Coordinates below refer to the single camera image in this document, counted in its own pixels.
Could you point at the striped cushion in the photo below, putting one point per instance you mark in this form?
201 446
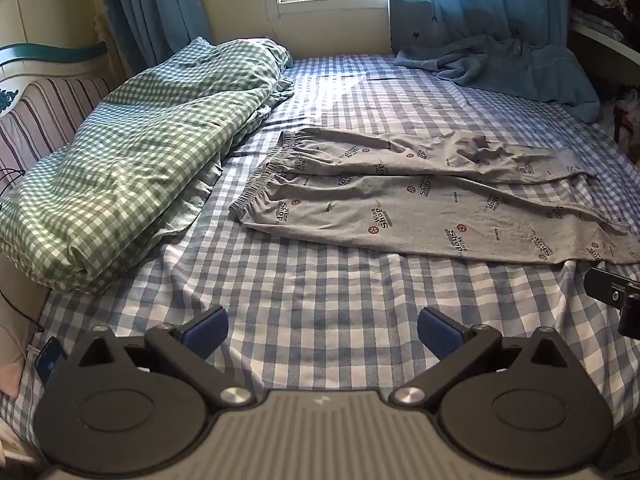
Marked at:
45 110

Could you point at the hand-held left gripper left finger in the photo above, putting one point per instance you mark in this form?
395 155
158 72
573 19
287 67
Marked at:
207 332

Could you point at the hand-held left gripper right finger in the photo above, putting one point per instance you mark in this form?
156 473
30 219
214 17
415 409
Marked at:
435 332

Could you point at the blue blanket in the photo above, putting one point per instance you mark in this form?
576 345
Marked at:
505 67

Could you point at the white curved shelf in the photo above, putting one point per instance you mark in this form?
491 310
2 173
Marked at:
605 37

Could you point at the white and teal headboard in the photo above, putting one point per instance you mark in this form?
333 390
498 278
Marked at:
30 65

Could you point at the green checked duvet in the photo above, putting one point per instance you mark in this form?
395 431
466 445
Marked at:
135 160

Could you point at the blue phone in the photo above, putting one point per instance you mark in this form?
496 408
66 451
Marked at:
49 362

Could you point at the grey printed pants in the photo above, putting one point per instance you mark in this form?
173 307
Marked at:
400 205

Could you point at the blue checked bed sheet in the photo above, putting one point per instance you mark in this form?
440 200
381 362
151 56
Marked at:
325 305

